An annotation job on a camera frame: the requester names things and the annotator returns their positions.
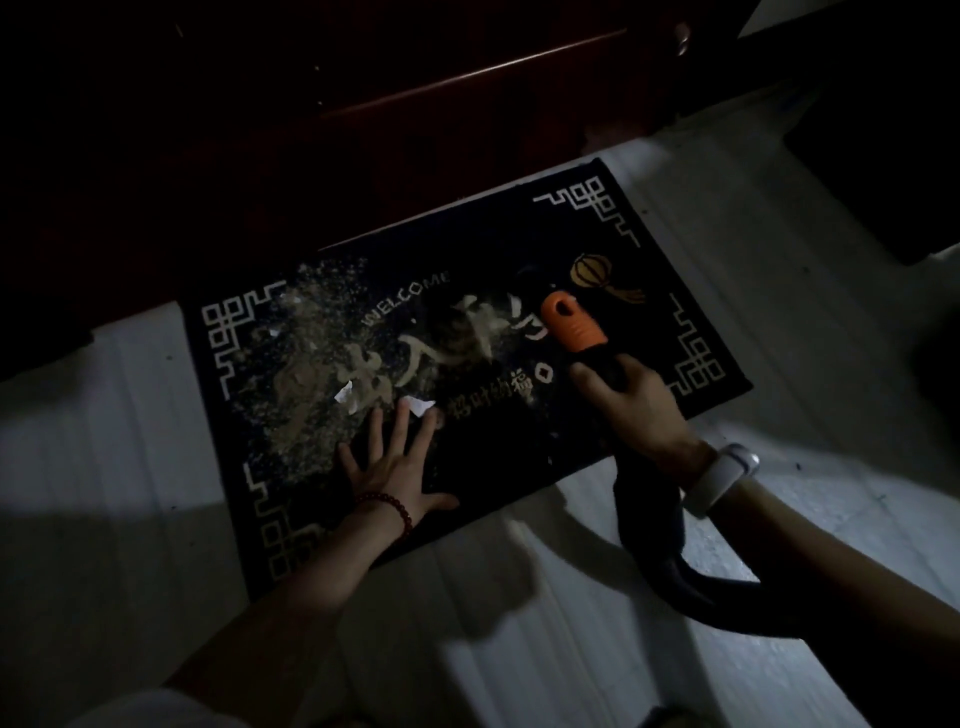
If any person's right hand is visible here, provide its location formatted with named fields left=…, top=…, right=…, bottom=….
left=568, top=352, right=715, bottom=489

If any person's left hand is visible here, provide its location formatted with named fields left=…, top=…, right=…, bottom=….
left=337, top=397, right=460, bottom=528

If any orange and black vacuum handle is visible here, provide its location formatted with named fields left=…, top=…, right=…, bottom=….
left=538, top=288, right=625, bottom=393

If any dark patterned doormat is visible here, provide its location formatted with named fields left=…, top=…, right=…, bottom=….
left=180, top=156, right=756, bottom=603

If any person's left forearm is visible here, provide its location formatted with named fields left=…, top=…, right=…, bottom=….
left=161, top=513, right=410, bottom=710

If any person's right forearm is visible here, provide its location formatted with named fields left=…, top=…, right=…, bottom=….
left=701, top=471, right=960, bottom=728

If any scattered sandy dirt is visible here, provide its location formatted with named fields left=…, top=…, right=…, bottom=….
left=243, top=258, right=556, bottom=470

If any white wristband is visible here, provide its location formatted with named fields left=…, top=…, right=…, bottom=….
left=679, top=442, right=761, bottom=520

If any dark wooden cabinet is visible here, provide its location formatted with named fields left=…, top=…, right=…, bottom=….
left=0, top=0, right=695, bottom=384

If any dark furniture block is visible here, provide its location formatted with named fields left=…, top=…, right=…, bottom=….
left=780, top=71, right=960, bottom=267

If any red bead bracelet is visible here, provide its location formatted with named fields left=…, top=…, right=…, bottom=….
left=352, top=491, right=415, bottom=538

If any black vacuum hose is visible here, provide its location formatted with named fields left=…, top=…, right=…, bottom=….
left=611, top=448, right=815, bottom=640

